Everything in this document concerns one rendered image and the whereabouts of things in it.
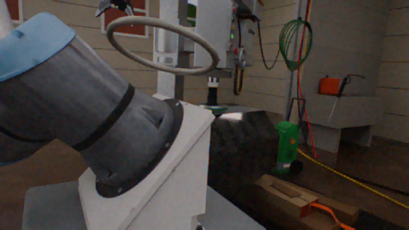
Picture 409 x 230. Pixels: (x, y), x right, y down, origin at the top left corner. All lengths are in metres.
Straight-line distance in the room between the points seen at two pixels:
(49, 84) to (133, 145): 0.15
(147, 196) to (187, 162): 0.08
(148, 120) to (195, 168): 0.11
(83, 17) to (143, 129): 7.23
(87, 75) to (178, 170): 0.20
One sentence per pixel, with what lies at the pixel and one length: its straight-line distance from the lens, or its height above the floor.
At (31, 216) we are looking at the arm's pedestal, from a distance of 0.62.
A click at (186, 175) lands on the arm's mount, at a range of 0.44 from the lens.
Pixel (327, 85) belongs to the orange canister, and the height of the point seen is 1.00.
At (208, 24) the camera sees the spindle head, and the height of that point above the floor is 1.41.
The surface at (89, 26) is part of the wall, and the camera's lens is 7.63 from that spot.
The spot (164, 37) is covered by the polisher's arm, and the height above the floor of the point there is 1.39.
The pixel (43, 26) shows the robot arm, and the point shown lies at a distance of 0.45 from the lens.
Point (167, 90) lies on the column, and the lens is 2.53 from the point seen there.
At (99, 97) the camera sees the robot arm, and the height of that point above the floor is 1.09.
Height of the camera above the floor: 1.14
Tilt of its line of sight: 10 degrees down
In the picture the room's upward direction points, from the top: 3 degrees clockwise
